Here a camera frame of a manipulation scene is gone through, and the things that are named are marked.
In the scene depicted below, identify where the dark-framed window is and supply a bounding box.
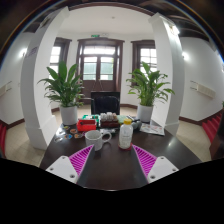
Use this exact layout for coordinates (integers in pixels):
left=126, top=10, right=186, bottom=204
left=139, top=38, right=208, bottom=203
left=130, top=39, right=158, bottom=81
left=49, top=37, right=72, bottom=74

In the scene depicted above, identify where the red plastic box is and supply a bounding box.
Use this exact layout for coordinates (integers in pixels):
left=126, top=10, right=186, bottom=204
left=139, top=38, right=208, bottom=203
left=76, top=118, right=98, bottom=133

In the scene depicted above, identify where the small grey object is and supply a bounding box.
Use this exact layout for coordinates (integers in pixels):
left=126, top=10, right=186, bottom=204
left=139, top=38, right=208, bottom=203
left=131, top=120, right=143, bottom=131

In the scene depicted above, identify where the white wall unit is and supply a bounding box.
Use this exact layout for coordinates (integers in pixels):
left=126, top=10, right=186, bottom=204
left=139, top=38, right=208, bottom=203
left=0, top=80, right=13, bottom=98
left=189, top=80, right=216, bottom=99

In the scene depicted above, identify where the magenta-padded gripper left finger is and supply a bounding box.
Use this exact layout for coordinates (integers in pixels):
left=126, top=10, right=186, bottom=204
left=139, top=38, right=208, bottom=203
left=45, top=144, right=101, bottom=185

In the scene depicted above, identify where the potted green plant white pot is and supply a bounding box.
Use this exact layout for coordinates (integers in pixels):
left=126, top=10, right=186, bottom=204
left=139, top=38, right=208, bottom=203
left=126, top=61, right=175, bottom=124
left=38, top=60, right=85, bottom=126

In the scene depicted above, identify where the yellow-capped clear drink bottle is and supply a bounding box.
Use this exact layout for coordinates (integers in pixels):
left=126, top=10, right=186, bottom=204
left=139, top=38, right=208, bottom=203
left=118, top=118, right=134, bottom=150

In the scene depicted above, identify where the white speckled mug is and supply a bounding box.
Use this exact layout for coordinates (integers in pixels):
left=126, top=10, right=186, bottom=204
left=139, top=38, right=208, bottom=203
left=84, top=129, right=113, bottom=152

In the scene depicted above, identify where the black chair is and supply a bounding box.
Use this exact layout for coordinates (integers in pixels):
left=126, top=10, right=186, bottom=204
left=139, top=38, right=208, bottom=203
left=90, top=91, right=121, bottom=116

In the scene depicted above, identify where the dark wooden double door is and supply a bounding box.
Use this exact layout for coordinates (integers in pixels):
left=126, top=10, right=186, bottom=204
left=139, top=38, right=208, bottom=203
left=77, top=37, right=125, bottom=99

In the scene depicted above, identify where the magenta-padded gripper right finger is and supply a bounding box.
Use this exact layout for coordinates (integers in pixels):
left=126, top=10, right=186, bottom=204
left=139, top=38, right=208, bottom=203
left=128, top=144, right=179, bottom=184

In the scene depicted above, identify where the brown tray with small items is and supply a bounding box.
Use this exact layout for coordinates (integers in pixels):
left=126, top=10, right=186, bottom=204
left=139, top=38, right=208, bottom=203
left=99, top=112, right=120, bottom=129

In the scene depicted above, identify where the green box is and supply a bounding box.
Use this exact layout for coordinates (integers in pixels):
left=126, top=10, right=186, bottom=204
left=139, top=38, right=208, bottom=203
left=81, top=114, right=101, bottom=121

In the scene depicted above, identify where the printed white leaflet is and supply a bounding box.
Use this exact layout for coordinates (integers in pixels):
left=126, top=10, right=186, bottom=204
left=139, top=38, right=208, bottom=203
left=139, top=122, right=166, bottom=137

